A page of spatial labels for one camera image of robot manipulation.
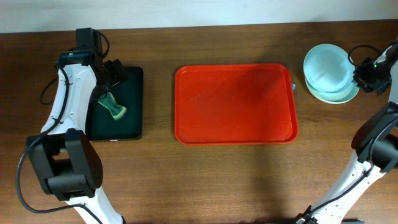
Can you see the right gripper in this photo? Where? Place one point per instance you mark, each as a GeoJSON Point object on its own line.
{"type": "Point", "coordinates": [364, 78]}

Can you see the green yellow sponge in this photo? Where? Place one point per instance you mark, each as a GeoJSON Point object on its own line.
{"type": "Point", "coordinates": [108, 101]}

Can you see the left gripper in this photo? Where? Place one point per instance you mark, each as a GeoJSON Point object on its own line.
{"type": "Point", "coordinates": [113, 76]}

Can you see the black rectangular tray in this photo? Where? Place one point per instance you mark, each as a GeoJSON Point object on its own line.
{"type": "Point", "coordinates": [101, 126]}

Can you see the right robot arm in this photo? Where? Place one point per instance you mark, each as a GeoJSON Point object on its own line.
{"type": "Point", "coordinates": [374, 146]}

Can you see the pale blue plate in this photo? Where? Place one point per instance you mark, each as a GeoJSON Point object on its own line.
{"type": "Point", "coordinates": [326, 67]}

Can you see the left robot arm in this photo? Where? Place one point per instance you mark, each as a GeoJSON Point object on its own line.
{"type": "Point", "coordinates": [64, 161]}

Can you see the pale green plate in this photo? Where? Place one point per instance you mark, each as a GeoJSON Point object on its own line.
{"type": "Point", "coordinates": [332, 94]}

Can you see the red plastic tray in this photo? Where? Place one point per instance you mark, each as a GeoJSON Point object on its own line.
{"type": "Point", "coordinates": [234, 104]}

